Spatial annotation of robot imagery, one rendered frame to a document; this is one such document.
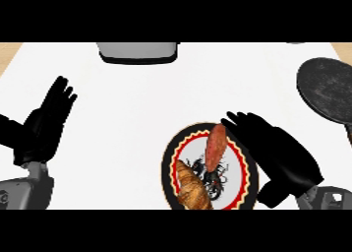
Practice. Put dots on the dark grey frying pan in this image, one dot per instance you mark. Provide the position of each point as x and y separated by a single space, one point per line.
336 95

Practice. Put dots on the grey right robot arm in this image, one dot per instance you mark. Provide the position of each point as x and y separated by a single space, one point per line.
327 197

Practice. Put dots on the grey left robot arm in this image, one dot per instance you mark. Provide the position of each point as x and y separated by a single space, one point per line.
22 188

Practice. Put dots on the golden brown croissant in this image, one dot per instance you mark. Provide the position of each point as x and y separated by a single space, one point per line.
193 187

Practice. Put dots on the grey appliance with black base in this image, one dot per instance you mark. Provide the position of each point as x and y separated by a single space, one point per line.
138 52

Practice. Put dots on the reddish brown sweet potato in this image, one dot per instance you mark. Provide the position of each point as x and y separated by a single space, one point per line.
216 147

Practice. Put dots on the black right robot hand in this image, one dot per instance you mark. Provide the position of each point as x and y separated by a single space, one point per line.
275 151

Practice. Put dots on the black red patterned plate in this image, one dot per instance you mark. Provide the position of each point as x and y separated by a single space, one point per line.
211 167

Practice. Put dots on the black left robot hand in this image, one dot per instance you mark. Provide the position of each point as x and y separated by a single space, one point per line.
41 126

